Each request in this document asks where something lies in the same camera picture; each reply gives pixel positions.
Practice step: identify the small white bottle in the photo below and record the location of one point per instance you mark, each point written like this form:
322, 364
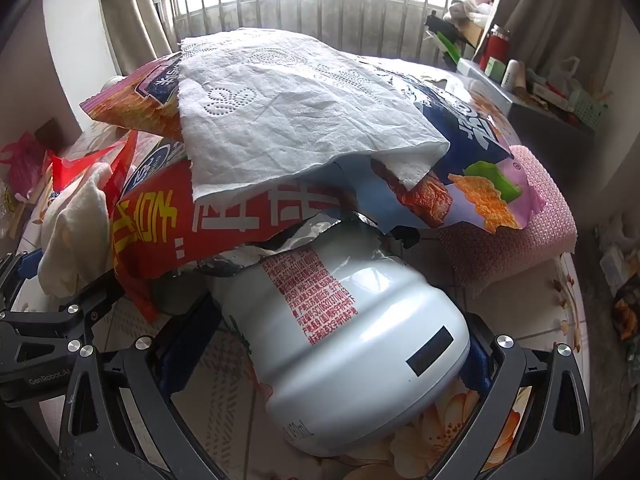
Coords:
511, 76

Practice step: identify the beige curtain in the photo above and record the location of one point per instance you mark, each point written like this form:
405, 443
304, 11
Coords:
130, 10
560, 20

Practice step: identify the pink foam net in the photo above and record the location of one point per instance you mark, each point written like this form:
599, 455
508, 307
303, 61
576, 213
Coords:
525, 230

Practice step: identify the white plastic bottle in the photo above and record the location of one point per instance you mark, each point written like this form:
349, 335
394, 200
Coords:
375, 340

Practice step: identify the green flat folder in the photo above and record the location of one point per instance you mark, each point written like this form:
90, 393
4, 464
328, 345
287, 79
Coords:
450, 50

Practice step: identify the red wrapper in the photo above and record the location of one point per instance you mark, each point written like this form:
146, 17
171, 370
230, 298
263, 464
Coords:
75, 170

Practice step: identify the brown cardboard box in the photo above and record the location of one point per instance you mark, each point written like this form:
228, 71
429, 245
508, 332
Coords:
50, 135

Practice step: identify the blue purple snack bag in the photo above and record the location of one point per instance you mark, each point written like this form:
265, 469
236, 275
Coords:
480, 125

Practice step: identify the pile of clothes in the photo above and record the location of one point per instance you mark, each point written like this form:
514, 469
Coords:
472, 7

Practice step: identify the large red chip bag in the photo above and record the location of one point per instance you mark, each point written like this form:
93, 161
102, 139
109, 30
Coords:
165, 230

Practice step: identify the floral tablecloth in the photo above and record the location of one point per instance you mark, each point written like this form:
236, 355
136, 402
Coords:
510, 310

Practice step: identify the white cloth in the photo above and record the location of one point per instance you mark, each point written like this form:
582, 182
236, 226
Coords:
75, 240

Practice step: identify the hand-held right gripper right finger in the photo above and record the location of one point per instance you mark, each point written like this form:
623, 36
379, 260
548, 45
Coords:
479, 360

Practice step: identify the brown paper roll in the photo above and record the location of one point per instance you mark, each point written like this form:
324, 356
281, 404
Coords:
523, 82

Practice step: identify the red thermos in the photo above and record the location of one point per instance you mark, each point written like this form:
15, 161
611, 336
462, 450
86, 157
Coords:
495, 50

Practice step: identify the small green box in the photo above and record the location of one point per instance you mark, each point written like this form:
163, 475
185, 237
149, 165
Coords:
494, 69

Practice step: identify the pink plastic bag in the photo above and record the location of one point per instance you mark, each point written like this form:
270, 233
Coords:
22, 160

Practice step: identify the white paper towel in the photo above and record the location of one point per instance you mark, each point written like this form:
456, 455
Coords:
300, 110

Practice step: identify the small cardboard box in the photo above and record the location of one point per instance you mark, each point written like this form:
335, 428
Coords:
475, 32

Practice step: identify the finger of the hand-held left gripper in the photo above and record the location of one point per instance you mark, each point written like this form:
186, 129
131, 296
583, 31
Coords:
100, 300
15, 266

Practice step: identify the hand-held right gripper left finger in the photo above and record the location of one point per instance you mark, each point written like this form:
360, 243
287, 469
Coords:
187, 355

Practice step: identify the white plastic bag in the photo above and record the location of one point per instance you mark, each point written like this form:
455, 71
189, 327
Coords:
565, 80

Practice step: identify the metal window railing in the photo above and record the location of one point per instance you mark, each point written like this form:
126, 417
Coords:
350, 20

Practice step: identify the orange snack bag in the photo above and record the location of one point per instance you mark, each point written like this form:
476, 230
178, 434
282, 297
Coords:
130, 105

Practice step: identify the black object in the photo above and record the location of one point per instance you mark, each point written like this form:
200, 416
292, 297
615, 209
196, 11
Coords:
440, 25

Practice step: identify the green plastic basket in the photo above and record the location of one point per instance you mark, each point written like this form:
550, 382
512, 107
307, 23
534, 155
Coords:
587, 110

